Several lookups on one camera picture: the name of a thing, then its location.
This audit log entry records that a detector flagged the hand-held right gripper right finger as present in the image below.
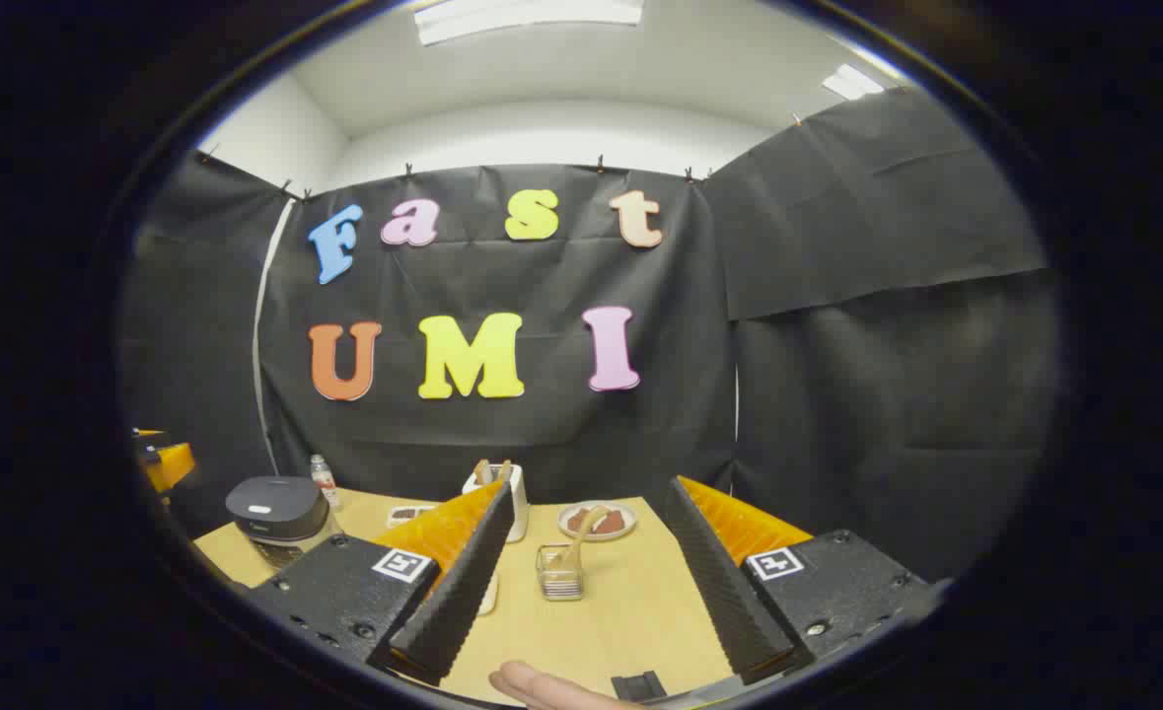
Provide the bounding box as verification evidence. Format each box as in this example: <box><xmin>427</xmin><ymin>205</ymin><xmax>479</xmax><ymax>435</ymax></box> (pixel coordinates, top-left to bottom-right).
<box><xmin>662</xmin><ymin>476</ymin><xmax>937</xmax><ymax>684</ymax></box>

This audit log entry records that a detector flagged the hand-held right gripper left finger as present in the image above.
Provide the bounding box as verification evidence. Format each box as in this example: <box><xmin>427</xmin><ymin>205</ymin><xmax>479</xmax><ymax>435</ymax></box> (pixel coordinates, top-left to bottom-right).
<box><xmin>246</xmin><ymin>480</ymin><xmax>516</xmax><ymax>686</ymax></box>

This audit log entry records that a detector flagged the clear chopstick holder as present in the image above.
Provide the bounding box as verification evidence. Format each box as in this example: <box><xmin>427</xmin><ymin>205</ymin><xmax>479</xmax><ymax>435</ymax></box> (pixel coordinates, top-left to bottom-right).
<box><xmin>536</xmin><ymin>542</ymin><xmax>586</xmax><ymax>602</ymax></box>

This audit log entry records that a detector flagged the black and silver rice cooker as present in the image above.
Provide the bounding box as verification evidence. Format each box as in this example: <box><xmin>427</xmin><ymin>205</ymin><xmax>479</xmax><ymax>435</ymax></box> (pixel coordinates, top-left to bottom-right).
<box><xmin>225</xmin><ymin>476</ymin><xmax>331</xmax><ymax>569</ymax></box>

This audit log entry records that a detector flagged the wooden spoon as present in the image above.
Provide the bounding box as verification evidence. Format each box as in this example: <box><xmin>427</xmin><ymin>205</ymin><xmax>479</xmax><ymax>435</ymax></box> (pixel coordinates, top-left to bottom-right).
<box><xmin>551</xmin><ymin>505</ymin><xmax>610</xmax><ymax>575</ymax></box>

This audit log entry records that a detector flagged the white toaster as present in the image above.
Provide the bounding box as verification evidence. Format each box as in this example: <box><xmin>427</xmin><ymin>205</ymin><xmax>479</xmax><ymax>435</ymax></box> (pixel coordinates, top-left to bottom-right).
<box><xmin>462</xmin><ymin>461</ymin><xmax>531</xmax><ymax>544</ymax></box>

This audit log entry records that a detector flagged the plate of red meat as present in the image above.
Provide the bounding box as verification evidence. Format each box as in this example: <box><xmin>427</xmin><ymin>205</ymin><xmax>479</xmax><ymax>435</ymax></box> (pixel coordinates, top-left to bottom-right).
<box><xmin>557</xmin><ymin>501</ymin><xmax>638</xmax><ymax>542</ymax></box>

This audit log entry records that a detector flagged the small clear bottle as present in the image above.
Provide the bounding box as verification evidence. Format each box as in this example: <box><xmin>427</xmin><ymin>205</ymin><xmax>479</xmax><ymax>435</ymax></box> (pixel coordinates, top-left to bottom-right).
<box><xmin>310</xmin><ymin>455</ymin><xmax>343</xmax><ymax>513</ymax></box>

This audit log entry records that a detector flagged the black backdrop cloth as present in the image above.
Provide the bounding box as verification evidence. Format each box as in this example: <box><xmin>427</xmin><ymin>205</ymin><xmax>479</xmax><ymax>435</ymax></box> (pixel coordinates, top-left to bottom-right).
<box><xmin>119</xmin><ymin>87</ymin><xmax>1060</xmax><ymax>583</ymax></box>

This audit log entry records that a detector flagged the small ceiling light panel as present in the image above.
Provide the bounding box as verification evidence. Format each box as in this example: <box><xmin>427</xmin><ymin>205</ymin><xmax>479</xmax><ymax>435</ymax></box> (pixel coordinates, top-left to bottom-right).
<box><xmin>822</xmin><ymin>63</ymin><xmax>886</xmax><ymax>102</ymax></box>

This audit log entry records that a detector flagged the large ceiling light panel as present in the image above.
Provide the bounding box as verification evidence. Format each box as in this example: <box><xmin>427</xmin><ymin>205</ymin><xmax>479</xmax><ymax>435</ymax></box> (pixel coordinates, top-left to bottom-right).
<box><xmin>413</xmin><ymin>0</ymin><xmax>645</xmax><ymax>46</ymax></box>

